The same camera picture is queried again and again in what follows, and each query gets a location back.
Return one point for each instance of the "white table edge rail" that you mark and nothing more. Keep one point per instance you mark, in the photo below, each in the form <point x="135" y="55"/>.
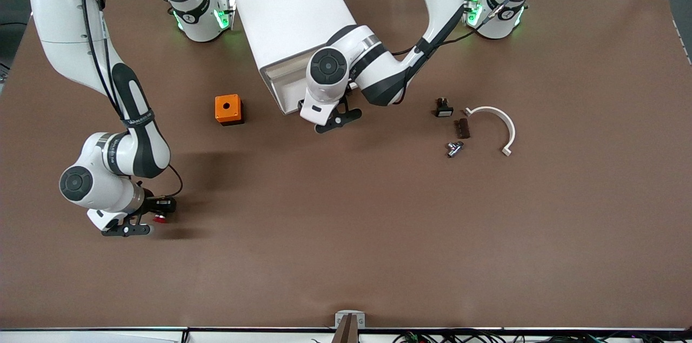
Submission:
<point x="81" y="336"/>

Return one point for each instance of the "white curved plastic bracket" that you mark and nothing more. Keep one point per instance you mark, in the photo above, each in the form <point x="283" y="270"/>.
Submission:
<point x="489" y="109"/>

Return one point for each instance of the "white plastic drawer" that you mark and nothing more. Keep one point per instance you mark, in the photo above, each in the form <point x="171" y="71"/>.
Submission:
<point x="286" y="88"/>

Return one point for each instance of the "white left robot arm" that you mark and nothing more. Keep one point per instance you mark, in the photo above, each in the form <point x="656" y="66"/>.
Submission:
<point x="378" y="72"/>

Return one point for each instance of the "white drawer cabinet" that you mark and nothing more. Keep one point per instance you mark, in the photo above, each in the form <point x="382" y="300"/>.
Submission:
<point x="281" y="7"/>

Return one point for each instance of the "black white rectangular button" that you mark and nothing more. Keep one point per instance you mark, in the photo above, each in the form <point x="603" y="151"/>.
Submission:
<point x="444" y="109"/>

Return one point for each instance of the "brown terminal block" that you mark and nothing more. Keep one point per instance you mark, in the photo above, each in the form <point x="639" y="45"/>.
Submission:
<point x="463" y="129"/>

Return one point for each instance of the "red push button switch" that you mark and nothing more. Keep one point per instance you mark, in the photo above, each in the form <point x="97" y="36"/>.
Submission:
<point x="159" y="218"/>

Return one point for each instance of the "silver metal fitting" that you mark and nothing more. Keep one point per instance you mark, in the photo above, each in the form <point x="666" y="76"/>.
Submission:
<point x="454" y="149"/>

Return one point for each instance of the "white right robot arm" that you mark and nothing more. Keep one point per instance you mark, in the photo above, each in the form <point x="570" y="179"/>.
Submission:
<point x="70" y="18"/>

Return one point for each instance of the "orange button enclosure box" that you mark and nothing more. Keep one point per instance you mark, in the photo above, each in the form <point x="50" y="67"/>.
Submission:
<point x="227" y="107"/>

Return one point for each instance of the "grey metal table bracket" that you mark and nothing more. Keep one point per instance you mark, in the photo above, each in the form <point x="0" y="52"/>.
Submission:
<point x="350" y="317"/>

